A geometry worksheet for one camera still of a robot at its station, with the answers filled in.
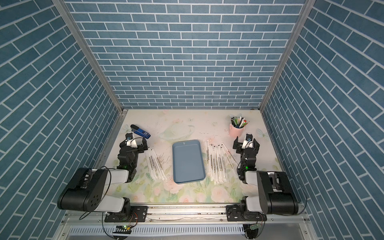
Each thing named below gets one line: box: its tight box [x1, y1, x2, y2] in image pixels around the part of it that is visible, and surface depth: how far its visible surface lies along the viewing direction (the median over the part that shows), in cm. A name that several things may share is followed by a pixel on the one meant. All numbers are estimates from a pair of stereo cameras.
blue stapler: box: [130, 124, 151, 139], surface depth 105 cm
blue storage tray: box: [172, 139, 206, 185], surface depth 95 cm
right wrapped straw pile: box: [205, 139, 240, 185], surface depth 93 cm
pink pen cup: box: [228, 123, 246, 138], surface depth 103 cm
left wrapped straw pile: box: [145, 146, 169, 181], surface depth 91 cm
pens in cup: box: [230, 116, 250, 129], surface depth 101 cm
